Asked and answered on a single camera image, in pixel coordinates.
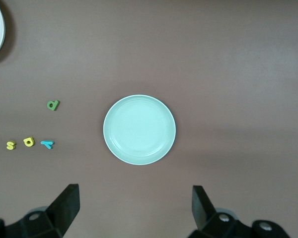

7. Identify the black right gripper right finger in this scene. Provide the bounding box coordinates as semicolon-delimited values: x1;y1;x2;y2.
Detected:
188;185;293;238

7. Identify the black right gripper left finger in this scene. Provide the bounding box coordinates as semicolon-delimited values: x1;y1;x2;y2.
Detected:
0;183;80;238

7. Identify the teal letter y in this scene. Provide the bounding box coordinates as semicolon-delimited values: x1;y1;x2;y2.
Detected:
40;140;55;150

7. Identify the yellow letter a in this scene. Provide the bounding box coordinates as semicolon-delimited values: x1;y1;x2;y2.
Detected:
22;137;35;148

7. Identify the dark green letter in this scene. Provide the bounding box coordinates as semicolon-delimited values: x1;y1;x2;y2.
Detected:
46;100;60;112

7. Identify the light green plate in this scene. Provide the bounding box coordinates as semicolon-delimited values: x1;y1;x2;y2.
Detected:
103;94;177;166

